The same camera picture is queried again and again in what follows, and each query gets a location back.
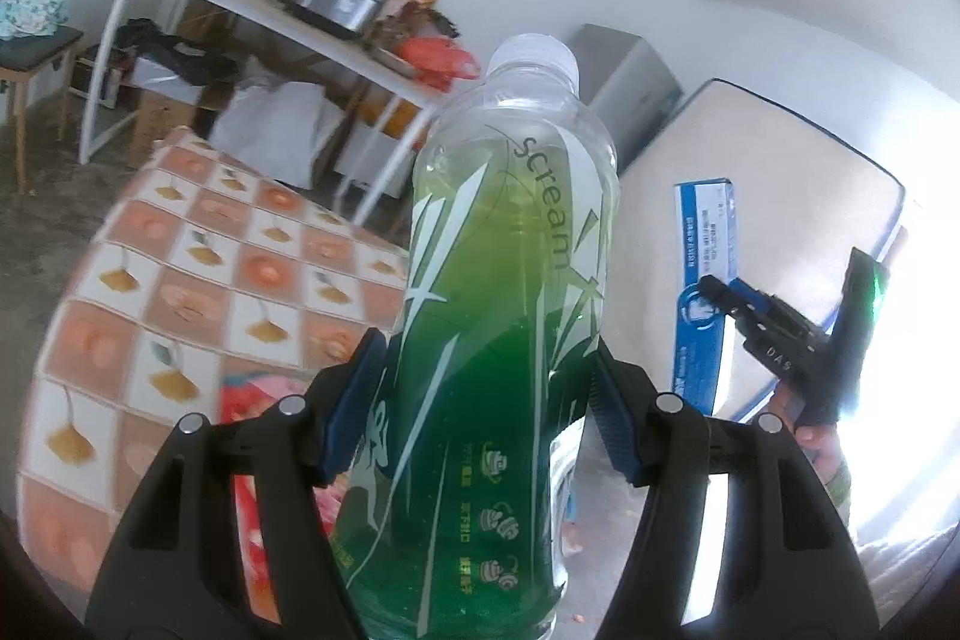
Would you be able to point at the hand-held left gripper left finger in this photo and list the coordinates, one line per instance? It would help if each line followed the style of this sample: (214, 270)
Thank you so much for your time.
(352, 404)

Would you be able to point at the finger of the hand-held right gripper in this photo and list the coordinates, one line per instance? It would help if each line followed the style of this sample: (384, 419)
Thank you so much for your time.
(756, 299)
(727, 302)

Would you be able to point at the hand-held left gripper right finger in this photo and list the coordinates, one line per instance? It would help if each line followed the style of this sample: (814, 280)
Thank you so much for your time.
(611, 419)

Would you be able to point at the blue and white box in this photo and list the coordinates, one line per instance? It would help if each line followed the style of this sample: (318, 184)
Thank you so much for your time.
(705, 235)

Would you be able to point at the red snack bag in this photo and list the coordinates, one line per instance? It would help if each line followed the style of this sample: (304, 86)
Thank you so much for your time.
(251, 520)

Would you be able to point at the green plastic bottle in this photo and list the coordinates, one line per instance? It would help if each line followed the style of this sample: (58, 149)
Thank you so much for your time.
(495, 310)

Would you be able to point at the person's right hand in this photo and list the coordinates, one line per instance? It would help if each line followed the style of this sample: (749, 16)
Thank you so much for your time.
(817, 449)

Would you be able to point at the blue edged mattress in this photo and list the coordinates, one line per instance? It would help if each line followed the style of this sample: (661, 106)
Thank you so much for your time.
(787, 175)

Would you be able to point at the white sack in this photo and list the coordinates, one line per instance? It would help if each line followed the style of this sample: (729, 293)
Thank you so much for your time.
(270, 130)

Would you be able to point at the cardboard box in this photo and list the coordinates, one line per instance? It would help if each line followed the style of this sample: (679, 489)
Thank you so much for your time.
(161, 119)

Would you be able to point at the orange plastic bag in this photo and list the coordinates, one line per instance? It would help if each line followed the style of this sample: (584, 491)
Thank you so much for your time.
(435, 59)

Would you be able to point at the dark clothing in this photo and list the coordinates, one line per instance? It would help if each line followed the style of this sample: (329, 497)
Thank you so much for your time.
(180, 55)

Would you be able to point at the wooden chair with dark seat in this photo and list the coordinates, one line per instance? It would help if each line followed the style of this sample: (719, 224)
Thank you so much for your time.
(37, 55)

